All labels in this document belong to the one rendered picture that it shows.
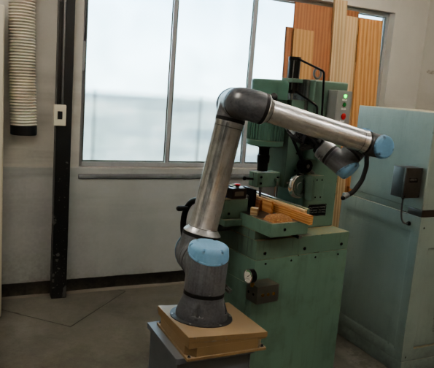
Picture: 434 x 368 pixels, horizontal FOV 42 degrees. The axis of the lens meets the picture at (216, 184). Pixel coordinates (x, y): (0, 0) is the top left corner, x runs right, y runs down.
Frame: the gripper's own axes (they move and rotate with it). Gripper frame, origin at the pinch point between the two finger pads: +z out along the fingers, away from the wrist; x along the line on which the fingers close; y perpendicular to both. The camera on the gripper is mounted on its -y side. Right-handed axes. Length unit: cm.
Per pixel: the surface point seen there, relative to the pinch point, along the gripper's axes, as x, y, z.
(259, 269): 45, -37, -32
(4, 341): 152, -111, 49
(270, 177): 8.9, -33.4, -4.6
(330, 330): 27, -83, -70
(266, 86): -8.5, -1.2, 19.2
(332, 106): -31.6, -14.9, -3.5
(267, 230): 35.2, -19.8, -25.7
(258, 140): 6.7, -17.1, 7.7
